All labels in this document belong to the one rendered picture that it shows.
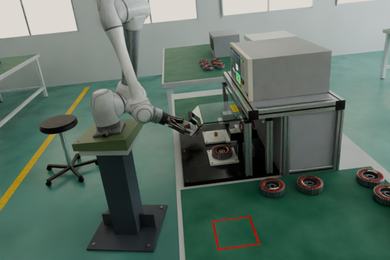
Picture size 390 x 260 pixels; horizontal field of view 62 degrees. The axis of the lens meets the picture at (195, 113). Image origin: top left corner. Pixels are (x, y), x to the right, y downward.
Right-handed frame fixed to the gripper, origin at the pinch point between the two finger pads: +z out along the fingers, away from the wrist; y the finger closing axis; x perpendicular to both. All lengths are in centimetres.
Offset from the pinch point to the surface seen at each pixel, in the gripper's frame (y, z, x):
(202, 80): -132, 26, 3
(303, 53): 36, 21, 67
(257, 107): 45, 10, 38
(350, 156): 39, 72, 32
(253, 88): 36, 7, 44
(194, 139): 0.0, 4.8, -5.5
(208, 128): -12.9, 14.0, -0.1
